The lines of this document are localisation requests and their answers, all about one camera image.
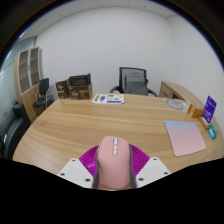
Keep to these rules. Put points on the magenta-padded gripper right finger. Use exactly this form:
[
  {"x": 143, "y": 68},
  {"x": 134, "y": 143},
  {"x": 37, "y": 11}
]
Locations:
[{"x": 150, "y": 170}]

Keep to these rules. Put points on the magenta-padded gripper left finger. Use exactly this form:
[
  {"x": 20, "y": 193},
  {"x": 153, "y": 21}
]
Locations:
[{"x": 77, "y": 171}]

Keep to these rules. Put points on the pink computer mouse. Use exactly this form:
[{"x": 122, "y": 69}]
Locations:
[{"x": 113, "y": 163}]

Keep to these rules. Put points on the pink and blue mouse pad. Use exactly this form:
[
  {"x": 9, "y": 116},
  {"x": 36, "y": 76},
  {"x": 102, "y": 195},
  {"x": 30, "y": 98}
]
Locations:
[{"x": 185, "y": 137}]

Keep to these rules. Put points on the blue packet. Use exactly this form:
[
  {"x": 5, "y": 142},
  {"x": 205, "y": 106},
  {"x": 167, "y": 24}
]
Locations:
[{"x": 211, "y": 134}]

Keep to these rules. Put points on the tan box with white label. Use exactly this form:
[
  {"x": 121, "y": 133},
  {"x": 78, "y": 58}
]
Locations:
[{"x": 204, "y": 123}]

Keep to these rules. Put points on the orange-brown cardboard box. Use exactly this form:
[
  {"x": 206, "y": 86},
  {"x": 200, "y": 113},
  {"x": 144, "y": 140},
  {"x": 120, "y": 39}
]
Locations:
[{"x": 195, "y": 111}]

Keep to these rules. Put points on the green packet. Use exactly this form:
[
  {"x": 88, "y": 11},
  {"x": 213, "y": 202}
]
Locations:
[{"x": 215, "y": 130}]

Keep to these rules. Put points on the black armchair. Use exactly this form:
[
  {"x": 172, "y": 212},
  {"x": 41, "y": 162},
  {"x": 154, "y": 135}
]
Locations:
[{"x": 11, "y": 130}]

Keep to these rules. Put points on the white leaflet with green print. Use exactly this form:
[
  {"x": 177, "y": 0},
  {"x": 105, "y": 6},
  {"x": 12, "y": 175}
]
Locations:
[{"x": 107, "y": 99}]

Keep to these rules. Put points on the large brown cardboard box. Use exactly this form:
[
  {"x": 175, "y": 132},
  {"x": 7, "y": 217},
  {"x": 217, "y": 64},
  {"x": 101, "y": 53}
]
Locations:
[{"x": 80, "y": 88}]

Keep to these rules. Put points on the small brown cardboard box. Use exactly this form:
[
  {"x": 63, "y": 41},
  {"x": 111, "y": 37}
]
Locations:
[{"x": 61, "y": 89}]

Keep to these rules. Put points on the wooden side desk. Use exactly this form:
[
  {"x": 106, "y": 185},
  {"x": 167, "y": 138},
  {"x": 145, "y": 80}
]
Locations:
[{"x": 176, "y": 90}]

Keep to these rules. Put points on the purple package card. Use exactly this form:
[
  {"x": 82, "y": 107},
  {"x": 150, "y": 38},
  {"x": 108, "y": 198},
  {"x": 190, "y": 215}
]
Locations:
[{"x": 209, "y": 109}]

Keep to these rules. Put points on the grey backpack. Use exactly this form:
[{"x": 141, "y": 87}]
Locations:
[{"x": 136, "y": 84}]

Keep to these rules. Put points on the small black chair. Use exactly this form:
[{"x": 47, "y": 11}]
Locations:
[{"x": 44, "y": 86}]

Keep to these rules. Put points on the black mesh office chair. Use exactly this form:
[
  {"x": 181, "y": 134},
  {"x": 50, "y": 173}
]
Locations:
[{"x": 122, "y": 78}]

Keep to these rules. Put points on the wooden shelf unit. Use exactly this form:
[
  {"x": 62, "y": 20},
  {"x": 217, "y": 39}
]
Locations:
[{"x": 25, "y": 80}]

